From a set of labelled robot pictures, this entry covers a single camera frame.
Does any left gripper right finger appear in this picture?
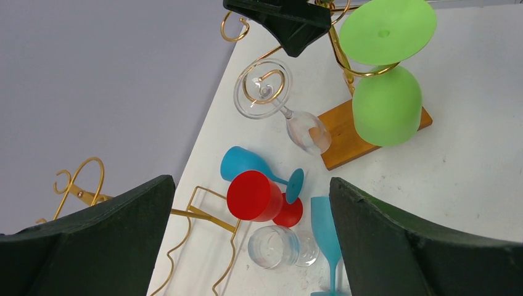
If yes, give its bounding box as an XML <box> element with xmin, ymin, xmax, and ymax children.
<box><xmin>329</xmin><ymin>177</ymin><xmax>522</xmax><ymax>295</ymax></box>

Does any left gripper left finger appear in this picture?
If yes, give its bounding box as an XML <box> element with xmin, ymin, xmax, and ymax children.
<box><xmin>1</xmin><ymin>175</ymin><xmax>175</xmax><ymax>295</ymax></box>

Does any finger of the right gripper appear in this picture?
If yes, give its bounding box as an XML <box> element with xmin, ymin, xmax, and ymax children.
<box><xmin>223</xmin><ymin>0</ymin><xmax>331</xmax><ymax>57</ymax></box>

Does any blue plastic goblet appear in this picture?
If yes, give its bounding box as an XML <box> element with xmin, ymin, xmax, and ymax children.
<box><xmin>311</xmin><ymin>196</ymin><xmax>347</xmax><ymax>295</ymax></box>
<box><xmin>220</xmin><ymin>146</ymin><xmax>305</xmax><ymax>204</ymax></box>

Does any small clear front wine glass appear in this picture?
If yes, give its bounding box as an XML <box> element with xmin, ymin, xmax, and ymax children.
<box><xmin>233</xmin><ymin>58</ymin><xmax>331</xmax><ymax>155</ymax></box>

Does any gold hook rack wooden base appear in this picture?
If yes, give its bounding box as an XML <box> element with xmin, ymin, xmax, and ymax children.
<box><xmin>220</xmin><ymin>0</ymin><xmax>434</xmax><ymax>171</ymax></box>

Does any green plastic goblet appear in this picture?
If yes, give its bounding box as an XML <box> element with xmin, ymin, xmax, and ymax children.
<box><xmin>339</xmin><ymin>1</ymin><xmax>437</xmax><ymax>147</ymax></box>

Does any clear glass near red goblet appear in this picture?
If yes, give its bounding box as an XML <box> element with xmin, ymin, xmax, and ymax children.
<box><xmin>247</xmin><ymin>225</ymin><xmax>319</xmax><ymax>269</ymax></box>

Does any red plastic goblet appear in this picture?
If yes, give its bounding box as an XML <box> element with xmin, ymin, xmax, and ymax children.
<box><xmin>226</xmin><ymin>170</ymin><xmax>303</xmax><ymax>228</ymax></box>

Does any tall gold wire glass rack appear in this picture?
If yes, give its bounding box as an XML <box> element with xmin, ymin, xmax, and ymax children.
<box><xmin>31</xmin><ymin>173</ymin><xmax>239</xmax><ymax>295</ymax></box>

